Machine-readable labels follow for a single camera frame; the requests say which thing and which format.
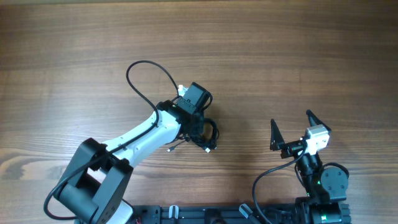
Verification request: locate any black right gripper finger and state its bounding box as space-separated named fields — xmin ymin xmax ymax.
xmin=306 ymin=110 xmax=331 ymax=131
xmin=270 ymin=119 xmax=285 ymax=151

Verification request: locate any thick black cable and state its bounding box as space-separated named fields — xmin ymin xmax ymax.
xmin=186 ymin=117 xmax=220 ymax=154

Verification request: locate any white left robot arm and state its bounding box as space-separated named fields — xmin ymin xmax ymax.
xmin=44 ymin=83 xmax=219 ymax=223

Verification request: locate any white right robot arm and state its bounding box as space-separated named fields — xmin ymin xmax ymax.
xmin=270 ymin=110 xmax=351 ymax=224

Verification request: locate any black left camera cable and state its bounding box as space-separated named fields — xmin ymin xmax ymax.
xmin=43 ymin=60 xmax=180 ymax=221

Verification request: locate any black camera cable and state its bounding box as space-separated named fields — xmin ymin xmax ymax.
xmin=43 ymin=60 xmax=180 ymax=221
xmin=252 ymin=148 xmax=307 ymax=224

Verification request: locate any black right camera cable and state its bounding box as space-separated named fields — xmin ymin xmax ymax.
xmin=252 ymin=148 xmax=307 ymax=224

